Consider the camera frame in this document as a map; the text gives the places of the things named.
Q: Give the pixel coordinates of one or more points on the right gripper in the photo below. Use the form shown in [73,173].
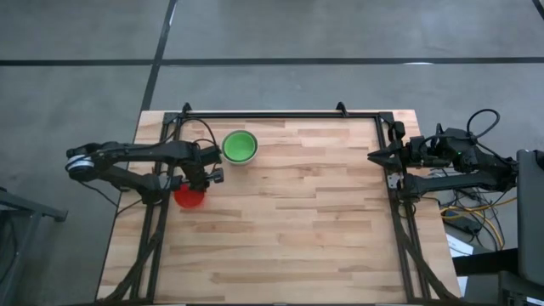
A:
[414,153]

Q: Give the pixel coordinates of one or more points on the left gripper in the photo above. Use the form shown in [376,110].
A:
[197,170]

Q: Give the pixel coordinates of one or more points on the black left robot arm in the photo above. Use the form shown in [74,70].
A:
[140,149]

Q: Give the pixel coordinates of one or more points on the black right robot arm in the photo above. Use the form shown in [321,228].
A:
[459,180]

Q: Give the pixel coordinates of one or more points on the black table clamp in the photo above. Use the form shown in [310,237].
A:
[342,109]
[186,108]

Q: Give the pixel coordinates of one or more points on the black power brick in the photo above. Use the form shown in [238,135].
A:
[465,225]

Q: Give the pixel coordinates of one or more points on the white paper sheet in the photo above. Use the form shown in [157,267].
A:
[459,247]

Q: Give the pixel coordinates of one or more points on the black equipment stand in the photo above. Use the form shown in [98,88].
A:
[484,262]

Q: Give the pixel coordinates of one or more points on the grey flat panel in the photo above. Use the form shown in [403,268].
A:
[531,212]

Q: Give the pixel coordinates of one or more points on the grey metal table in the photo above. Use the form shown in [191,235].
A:
[25,204]

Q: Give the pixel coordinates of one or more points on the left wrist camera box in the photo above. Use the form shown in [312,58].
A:
[217,175]

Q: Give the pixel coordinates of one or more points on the silver metal bracket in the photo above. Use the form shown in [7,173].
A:
[393,180]

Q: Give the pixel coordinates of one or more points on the black mounting bracket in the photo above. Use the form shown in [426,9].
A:
[397,131]

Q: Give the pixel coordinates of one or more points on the black metal table frame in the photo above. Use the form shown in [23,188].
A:
[297,115]

